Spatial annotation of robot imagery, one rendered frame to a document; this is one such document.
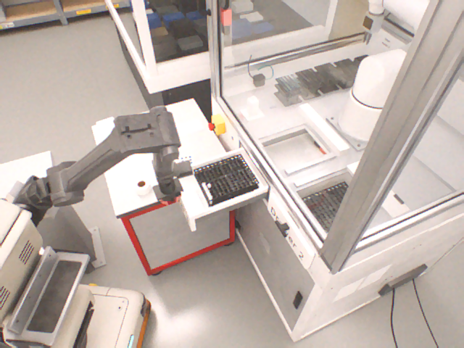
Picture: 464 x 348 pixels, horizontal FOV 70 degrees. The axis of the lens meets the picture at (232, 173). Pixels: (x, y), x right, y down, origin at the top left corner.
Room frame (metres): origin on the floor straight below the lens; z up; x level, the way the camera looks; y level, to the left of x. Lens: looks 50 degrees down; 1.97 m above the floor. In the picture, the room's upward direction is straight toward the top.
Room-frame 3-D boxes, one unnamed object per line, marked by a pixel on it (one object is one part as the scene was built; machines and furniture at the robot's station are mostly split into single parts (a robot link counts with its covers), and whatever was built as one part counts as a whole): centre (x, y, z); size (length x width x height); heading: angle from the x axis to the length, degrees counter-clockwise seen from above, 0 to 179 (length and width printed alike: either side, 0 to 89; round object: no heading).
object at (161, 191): (0.75, 0.24, 1.01); 0.10 x 0.07 x 0.07; 115
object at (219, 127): (1.22, 0.07, 0.88); 0.07 x 0.05 x 0.07; 24
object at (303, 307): (1.08, -0.54, 0.40); 1.03 x 0.95 x 0.80; 24
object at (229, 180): (0.88, 0.03, 0.87); 0.22 x 0.18 x 0.06; 114
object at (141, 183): (0.92, 0.40, 0.78); 0.07 x 0.07 x 0.04
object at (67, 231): (0.98, 0.98, 0.38); 0.30 x 0.30 x 0.76; 24
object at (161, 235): (1.18, 0.36, 0.38); 0.62 x 0.58 x 0.76; 24
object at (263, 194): (0.88, 0.02, 0.86); 0.40 x 0.26 x 0.06; 114
